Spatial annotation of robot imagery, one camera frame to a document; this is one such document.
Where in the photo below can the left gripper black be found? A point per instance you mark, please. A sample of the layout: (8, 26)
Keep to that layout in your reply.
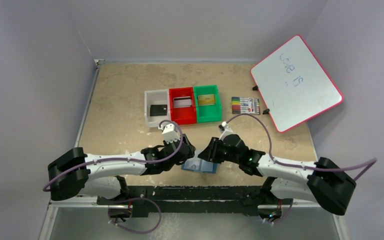
(185, 151)

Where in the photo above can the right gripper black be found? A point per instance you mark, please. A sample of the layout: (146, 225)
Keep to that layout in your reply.
(215, 151)

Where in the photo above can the blue card holder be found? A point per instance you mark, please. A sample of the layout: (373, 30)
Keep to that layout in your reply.
(198, 165)

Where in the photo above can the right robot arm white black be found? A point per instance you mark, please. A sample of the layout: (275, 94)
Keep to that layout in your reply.
(320, 182)

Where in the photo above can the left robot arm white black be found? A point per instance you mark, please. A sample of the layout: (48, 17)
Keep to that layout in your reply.
(75, 170)

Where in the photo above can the black card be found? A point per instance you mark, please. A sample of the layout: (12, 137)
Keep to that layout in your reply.
(157, 110)

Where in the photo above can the gold card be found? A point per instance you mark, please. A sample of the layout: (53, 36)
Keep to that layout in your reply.
(206, 99)

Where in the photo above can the white grey card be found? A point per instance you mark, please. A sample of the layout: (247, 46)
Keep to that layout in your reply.
(182, 102)

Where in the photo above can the green plastic bin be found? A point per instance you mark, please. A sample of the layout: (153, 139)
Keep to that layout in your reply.
(206, 114)

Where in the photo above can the red plastic bin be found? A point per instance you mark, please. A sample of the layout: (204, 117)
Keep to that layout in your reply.
(183, 116)

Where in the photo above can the marker pen pack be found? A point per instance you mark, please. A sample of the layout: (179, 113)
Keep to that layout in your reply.
(248, 105)

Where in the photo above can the white plastic bin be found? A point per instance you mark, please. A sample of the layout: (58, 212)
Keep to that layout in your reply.
(160, 96)

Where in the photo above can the black whiteboard clip lower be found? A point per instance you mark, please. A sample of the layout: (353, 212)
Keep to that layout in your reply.
(265, 112)

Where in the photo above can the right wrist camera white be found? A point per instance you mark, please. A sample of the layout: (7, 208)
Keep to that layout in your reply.
(225, 130)

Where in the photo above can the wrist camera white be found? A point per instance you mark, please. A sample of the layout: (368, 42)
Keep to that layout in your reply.
(225, 130)
(170, 131)

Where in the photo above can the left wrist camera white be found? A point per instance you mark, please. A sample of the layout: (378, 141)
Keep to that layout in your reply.
(170, 131)

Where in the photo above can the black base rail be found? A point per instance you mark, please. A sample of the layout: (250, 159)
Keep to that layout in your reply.
(246, 200)

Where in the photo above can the whiteboard with pink frame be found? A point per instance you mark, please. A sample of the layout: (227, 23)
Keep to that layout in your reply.
(294, 85)

